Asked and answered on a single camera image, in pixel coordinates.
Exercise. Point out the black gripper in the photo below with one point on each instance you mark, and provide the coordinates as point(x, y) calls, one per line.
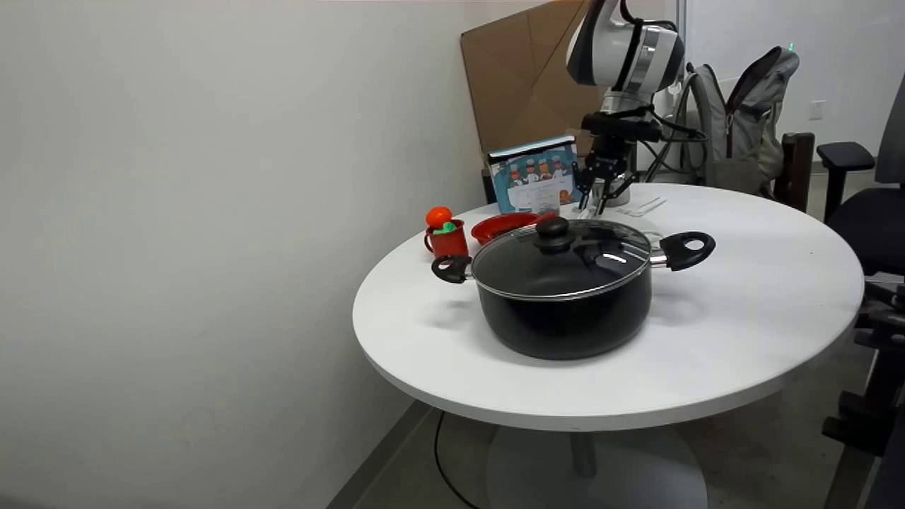
point(610, 164)

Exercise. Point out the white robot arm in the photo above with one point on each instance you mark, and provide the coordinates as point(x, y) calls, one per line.
point(629, 61)

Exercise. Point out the white flat cloth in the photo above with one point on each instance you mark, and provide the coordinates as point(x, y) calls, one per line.
point(632, 205)

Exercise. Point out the blue picture box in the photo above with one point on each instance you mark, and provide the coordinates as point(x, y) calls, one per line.
point(538, 177)

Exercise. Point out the brown cardboard sheet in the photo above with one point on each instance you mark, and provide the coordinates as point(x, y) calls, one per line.
point(519, 82)

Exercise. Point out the grey backpack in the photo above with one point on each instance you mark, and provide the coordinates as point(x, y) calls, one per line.
point(767, 74)

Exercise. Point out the glass pot lid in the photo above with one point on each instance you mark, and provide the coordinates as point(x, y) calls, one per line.
point(559, 262)

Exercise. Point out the red bowl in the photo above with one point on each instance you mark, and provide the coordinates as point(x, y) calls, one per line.
point(499, 225)

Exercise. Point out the black cooking pot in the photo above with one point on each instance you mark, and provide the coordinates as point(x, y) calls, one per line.
point(590, 325)

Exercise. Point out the orange toy fruit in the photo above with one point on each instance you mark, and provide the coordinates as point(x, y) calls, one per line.
point(440, 215)

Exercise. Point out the red mug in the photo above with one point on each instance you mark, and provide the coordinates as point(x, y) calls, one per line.
point(444, 243)

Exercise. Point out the black office chair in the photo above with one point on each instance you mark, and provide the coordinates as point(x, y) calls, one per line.
point(866, 205)

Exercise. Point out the white round table base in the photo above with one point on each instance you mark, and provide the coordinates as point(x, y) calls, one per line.
point(593, 470)

